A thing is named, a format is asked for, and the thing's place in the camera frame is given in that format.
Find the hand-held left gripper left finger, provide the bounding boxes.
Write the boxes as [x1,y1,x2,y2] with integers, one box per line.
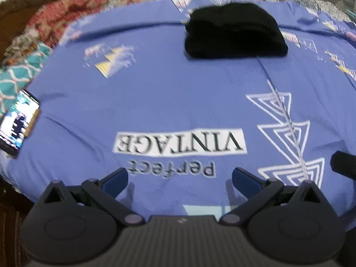
[37,167,147,226]

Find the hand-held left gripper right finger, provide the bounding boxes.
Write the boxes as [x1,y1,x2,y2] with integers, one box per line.
[219,167,326,226]

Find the blue printed bedsheet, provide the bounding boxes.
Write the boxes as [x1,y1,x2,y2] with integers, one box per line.
[0,0,356,217]

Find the teal patterned cloth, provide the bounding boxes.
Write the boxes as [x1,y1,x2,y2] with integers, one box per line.
[0,41,54,119]

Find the smartphone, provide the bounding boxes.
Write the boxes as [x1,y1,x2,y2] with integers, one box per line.
[0,89,41,160]

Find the black pants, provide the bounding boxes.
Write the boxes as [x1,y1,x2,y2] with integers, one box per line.
[184,2,289,60]

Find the red patterned blanket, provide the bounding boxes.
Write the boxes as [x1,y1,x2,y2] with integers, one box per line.
[26,0,265,49]

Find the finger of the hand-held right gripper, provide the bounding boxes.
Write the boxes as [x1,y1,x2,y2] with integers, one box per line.
[330,150,356,181]

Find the dark brown cloth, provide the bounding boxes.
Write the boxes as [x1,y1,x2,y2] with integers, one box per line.
[0,0,65,71]

